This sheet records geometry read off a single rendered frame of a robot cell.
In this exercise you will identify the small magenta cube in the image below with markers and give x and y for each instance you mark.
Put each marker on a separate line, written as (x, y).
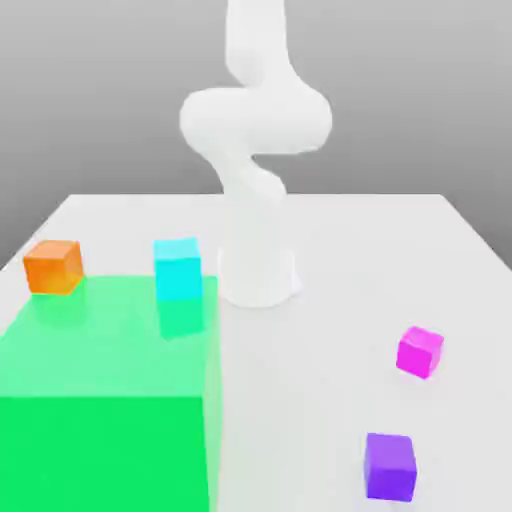
(419, 352)

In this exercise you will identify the small orange cube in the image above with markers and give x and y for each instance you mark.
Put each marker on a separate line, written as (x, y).
(52, 267)

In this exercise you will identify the large green box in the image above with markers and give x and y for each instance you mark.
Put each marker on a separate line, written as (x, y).
(104, 400)

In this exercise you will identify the small cyan cube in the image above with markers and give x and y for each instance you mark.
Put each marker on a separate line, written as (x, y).
(177, 272)

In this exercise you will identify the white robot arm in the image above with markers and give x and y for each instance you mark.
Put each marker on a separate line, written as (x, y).
(256, 120)

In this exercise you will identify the small purple cube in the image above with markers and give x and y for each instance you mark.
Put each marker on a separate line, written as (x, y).
(389, 467)

